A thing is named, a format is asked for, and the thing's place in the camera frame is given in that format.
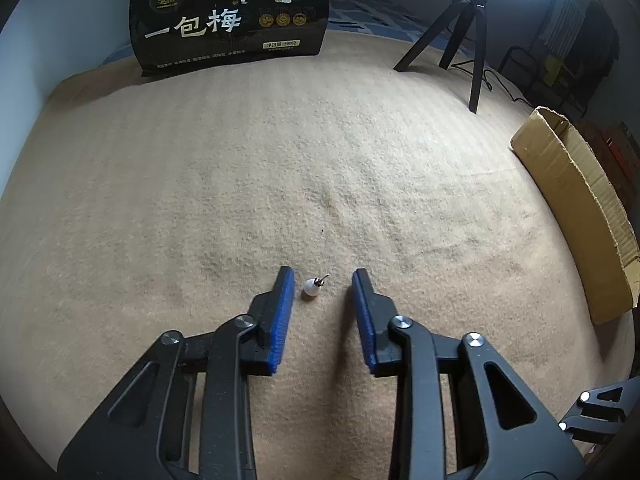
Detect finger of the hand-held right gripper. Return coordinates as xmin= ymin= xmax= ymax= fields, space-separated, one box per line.
xmin=557 ymin=377 xmax=640 ymax=446

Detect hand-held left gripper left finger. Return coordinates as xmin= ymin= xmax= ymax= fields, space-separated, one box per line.
xmin=57 ymin=266 xmax=296 ymax=480

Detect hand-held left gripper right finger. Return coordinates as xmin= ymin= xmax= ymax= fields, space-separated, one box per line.
xmin=351 ymin=268 xmax=586 ymax=480

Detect small pearl earring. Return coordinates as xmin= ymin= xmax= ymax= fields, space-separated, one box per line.
xmin=301 ymin=273 xmax=331 ymax=301

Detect cardboard box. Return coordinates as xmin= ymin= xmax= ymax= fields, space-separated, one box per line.
xmin=510 ymin=106 xmax=640 ymax=325

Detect tan blanket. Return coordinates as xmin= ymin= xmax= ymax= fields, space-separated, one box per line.
xmin=0 ymin=27 xmax=640 ymax=480

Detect red brown box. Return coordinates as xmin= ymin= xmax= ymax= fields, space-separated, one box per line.
xmin=602 ymin=122 xmax=640 ymax=181

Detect black tripod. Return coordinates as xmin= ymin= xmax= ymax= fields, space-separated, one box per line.
xmin=393 ymin=0 xmax=493 ymax=113

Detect black printed snack bag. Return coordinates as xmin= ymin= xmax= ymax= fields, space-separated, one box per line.
xmin=129 ymin=0 xmax=331 ymax=78

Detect black clothes rack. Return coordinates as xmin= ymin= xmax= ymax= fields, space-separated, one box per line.
xmin=500 ymin=0 xmax=621 ymax=111

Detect yellow box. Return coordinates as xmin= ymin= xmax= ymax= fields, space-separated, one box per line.
xmin=542 ymin=55 xmax=568 ymax=88

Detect striped hanging towel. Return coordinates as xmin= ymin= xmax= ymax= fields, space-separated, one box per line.
xmin=542 ymin=0 xmax=586 ymax=56

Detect dark hanging clothes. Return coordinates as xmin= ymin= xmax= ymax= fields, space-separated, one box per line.
xmin=575 ymin=0 xmax=623 ymax=106

